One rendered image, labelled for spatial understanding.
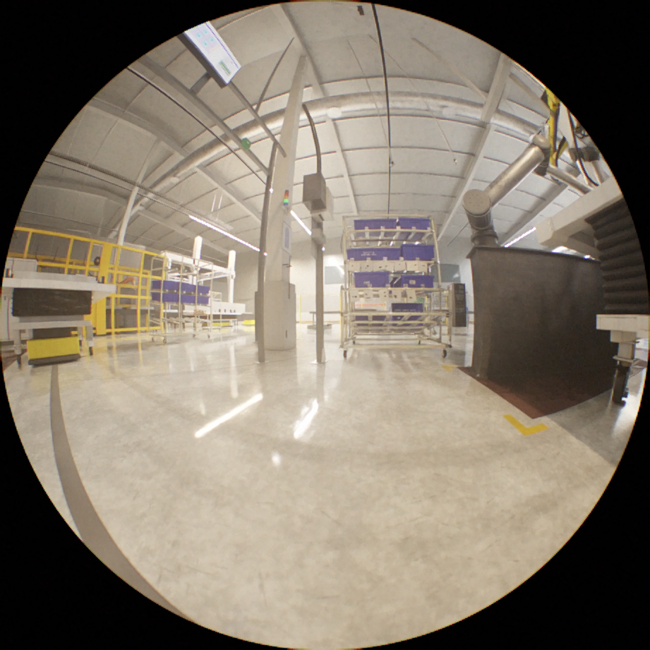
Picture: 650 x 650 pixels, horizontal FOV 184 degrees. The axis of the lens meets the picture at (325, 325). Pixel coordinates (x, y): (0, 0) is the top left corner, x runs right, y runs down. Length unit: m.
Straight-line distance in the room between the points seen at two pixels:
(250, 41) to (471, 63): 8.22
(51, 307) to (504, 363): 3.92
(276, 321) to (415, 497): 2.41
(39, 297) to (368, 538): 2.87
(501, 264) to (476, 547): 1.50
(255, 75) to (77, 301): 10.03
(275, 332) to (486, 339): 2.27
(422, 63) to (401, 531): 11.13
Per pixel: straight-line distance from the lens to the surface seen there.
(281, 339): 2.59
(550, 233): 1.10
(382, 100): 8.42
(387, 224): 2.53
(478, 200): 1.47
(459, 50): 11.19
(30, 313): 2.75
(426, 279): 2.23
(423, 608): 0.43
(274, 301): 2.63
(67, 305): 2.73
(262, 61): 10.62
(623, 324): 0.89
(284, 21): 9.35
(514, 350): 1.61
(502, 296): 1.56
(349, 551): 0.44
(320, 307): 1.85
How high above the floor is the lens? 0.40
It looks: 2 degrees down
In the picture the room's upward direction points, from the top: straight up
